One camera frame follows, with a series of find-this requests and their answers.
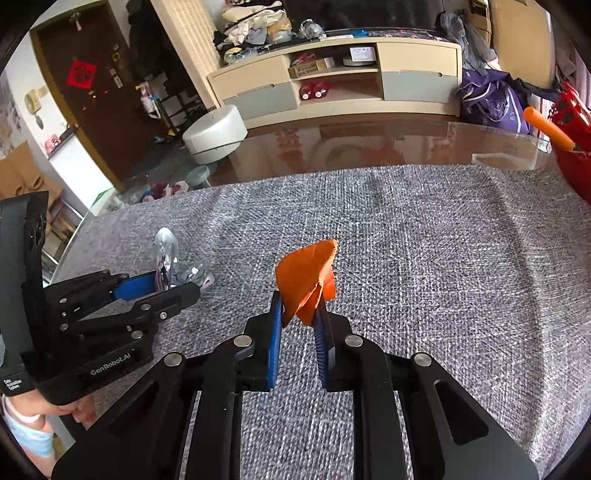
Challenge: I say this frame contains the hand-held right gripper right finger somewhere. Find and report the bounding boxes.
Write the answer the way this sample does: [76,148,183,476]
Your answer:
[314,307,540,480]

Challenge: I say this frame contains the pile of clothes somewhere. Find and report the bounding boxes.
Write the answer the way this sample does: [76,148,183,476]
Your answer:
[213,0,294,63]

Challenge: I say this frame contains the orange tool handle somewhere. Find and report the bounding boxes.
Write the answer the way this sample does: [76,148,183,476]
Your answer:
[523,107,575,151]

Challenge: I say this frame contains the group of slippers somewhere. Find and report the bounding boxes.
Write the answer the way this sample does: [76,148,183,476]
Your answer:
[129,182,190,204]

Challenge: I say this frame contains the wall photo collage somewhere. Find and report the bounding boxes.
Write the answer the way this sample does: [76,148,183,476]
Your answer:
[0,76,24,153]

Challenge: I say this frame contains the grey table cloth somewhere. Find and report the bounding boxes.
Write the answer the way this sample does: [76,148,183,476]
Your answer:
[41,166,591,480]

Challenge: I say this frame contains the red bottles pack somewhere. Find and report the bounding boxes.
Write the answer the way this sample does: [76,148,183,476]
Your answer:
[299,80,331,100]

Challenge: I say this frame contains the red diamond door decoration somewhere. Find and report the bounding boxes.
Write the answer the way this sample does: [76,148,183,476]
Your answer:
[66,59,98,89]

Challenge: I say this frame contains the tan coat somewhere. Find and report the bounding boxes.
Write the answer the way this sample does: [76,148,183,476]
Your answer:
[0,141,63,199]

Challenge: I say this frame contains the black television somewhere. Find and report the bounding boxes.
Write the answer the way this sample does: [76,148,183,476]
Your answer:
[281,0,444,32]

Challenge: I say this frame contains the grey hanging clothes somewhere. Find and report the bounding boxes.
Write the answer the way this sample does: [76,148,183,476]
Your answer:
[438,11,499,77]

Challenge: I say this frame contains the cream television cabinet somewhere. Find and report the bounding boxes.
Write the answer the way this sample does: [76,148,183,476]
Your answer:
[208,34,463,130]

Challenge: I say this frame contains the person's left forearm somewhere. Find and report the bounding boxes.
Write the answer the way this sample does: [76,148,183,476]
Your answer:
[0,394,47,425]

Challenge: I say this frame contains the tall cream cabinet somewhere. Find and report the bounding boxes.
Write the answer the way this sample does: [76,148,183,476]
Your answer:
[489,0,557,88]

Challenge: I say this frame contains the clear plastic wrapper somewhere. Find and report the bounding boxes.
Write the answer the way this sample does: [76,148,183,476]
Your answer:
[154,227,215,292]

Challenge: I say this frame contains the kids scooter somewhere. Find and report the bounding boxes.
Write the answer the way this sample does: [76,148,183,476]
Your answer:
[139,83,185,139]

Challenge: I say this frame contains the white round stool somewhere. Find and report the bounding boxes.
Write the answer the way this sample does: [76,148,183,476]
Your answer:
[182,104,247,164]

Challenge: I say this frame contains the orange plastic wrapper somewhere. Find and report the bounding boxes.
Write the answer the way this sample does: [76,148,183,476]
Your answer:
[275,239,339,326]

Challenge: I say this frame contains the red plastic basket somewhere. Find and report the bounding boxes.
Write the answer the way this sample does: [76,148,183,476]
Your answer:
[547,83,591,204]

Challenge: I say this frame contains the cream slatted cabinet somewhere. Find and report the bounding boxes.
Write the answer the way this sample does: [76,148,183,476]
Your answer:
[150,0,222,112]

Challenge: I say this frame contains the dark hanging coats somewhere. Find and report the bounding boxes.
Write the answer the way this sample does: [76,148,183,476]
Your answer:
[126,0,176,84]

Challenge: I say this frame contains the metal frame chair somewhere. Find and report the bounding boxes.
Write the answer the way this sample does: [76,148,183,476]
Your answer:
[41,194,88,268]

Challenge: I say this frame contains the light blue clothing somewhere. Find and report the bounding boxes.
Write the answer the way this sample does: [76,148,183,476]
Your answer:
[7,418,56,462]

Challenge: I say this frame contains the white low cabinet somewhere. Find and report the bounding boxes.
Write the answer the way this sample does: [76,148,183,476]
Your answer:
[46,134,116,217]

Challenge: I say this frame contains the purple bag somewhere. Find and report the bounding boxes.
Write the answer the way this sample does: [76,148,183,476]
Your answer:
[457,69,532,134]

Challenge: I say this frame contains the brown door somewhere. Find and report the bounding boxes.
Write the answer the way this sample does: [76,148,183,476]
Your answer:
[30,0,158,190]

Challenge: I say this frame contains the cardboard box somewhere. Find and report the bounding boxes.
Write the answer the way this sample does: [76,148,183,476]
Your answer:
[288,58,334,78]

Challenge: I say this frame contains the person's left hand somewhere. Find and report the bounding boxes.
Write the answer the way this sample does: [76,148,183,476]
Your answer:
[39,394,96,428]

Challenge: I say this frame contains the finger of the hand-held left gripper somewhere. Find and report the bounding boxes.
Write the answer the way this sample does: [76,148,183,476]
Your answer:
[60,281,202,343]
[45,270,161,320]

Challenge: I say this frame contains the pink curtain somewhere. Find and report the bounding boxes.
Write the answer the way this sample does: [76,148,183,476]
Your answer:
[554,0,591,93]

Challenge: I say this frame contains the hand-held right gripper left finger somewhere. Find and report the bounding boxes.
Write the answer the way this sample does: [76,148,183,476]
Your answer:
[52,291,284,480]

